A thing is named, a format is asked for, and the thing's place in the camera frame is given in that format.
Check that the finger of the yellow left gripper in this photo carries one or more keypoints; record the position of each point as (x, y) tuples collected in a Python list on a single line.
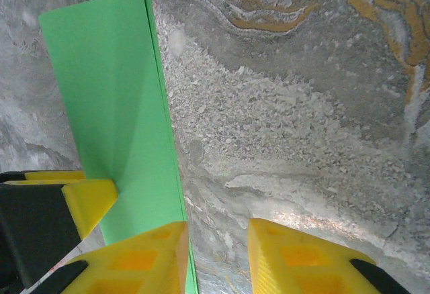
[(53, 175), (89, 203)]

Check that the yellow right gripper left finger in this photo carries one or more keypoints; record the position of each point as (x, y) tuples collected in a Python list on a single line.
[(141, 267)]

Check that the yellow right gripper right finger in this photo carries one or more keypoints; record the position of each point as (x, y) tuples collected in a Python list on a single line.
[(302, 267)]

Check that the green cloth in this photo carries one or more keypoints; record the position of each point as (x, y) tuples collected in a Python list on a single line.
[(111, 89)]

